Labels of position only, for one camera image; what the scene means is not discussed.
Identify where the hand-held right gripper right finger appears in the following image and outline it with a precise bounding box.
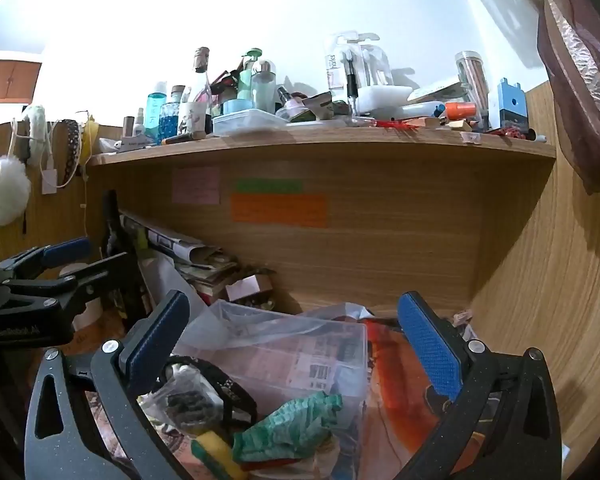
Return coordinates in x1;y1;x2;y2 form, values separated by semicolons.
397;291;563;480

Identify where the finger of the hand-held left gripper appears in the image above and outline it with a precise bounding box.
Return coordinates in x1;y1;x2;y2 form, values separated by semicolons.
5;253;131;313
0;236;92;281

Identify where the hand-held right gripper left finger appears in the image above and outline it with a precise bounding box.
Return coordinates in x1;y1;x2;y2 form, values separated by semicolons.
24;290;193;480

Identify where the yellow sponge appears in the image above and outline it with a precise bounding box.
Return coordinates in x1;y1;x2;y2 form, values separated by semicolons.
190;430;248;480

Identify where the clear plastic container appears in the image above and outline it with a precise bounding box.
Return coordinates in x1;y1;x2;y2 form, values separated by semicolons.
140;317;371;480

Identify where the green patterned cloth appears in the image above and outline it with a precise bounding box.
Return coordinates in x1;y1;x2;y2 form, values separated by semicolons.
231;392;343;463

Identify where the dark wine bottle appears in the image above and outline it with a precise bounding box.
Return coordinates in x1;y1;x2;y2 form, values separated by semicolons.
102;190;148;321

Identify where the white paper sheet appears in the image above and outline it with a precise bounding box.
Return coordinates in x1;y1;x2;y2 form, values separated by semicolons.
147;252;208;311

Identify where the white fluffy puff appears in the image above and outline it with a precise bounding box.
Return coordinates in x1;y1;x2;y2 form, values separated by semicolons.
0;156;32;226

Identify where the clear plastic bag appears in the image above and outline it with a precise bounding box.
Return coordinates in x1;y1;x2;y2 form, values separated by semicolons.
200;300;401;333

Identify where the stack of newspapers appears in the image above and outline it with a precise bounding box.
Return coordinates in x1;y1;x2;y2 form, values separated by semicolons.
120;210;241;301

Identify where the black lace headband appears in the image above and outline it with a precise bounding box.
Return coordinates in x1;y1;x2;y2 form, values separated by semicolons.
60;119;81;186

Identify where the small pink box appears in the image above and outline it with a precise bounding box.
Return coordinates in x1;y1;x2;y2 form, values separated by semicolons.
225;275;273;303

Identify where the yellow cloth item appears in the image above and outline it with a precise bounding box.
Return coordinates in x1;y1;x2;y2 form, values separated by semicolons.
80;115;101;166

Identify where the white fluffy headband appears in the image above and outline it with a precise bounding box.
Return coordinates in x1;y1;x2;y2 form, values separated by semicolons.
22;105;48;166

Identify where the pink sticky note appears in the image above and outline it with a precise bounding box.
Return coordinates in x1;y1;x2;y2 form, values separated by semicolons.
172;167;221;206

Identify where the brown tube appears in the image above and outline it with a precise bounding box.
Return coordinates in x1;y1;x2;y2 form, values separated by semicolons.
162;131;207;145

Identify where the glass bottle with blue crochet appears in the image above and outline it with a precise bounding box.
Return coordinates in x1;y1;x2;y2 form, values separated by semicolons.
159;85;187;138

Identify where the blue mouthwash bottle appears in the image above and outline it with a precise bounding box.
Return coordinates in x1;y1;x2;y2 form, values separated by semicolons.
147;81;168;143

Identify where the brown wooden panel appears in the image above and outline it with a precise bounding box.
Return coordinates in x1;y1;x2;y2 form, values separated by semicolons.
0;59;43;104

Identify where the orange sticky note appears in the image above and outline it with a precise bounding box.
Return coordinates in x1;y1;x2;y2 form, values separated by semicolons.
230;193;328;227

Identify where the clear bottle with white label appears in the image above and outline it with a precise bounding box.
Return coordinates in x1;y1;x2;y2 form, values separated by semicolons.
179;47;216;136

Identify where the green sticky note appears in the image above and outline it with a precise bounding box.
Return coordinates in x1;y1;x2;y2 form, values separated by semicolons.
235;179;304;194

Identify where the clear lidded plastic box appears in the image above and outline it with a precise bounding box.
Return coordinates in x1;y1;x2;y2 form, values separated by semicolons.
212;108;288;136

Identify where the wooden shelf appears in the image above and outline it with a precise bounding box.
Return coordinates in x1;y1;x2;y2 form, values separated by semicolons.
87;125;558;168

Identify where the orange capped marker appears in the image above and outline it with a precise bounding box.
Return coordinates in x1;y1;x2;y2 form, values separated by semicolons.
402;102;477;121

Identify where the mint green bottle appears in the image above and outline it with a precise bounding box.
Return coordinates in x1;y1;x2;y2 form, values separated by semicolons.
237;49;263;103

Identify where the clear bottle with silver cap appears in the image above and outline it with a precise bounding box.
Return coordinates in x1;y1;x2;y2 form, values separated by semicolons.
251;60;277;111

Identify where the blue pencil sharpener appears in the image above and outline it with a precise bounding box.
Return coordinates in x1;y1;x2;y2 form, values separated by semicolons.
497;78;531;131

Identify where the clear jar of sticks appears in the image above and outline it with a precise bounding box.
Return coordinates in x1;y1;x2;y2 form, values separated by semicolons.
455;51;488;121

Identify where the pink striped curtain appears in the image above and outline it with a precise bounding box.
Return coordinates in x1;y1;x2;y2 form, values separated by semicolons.
435;0;600;196

